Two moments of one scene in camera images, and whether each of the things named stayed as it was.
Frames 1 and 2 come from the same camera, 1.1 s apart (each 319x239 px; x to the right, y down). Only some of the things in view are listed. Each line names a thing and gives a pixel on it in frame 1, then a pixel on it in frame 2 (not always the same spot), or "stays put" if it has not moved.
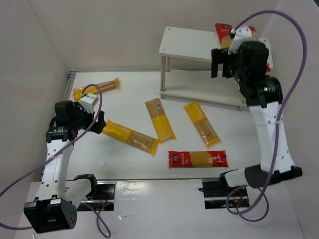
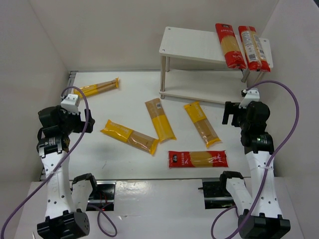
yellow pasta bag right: (203, 126) stays put
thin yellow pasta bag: (110, 84) stays put
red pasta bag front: (205, 159) stays put
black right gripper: (225, 59) -> (231, 112)
